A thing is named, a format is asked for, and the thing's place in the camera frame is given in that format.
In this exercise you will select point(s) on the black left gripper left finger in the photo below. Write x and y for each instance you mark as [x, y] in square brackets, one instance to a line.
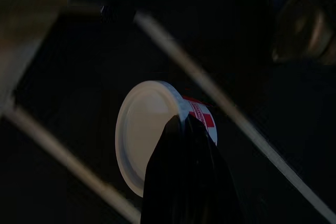
[162, 182]

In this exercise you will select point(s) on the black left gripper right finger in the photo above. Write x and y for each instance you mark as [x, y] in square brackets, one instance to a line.
[210, 195]

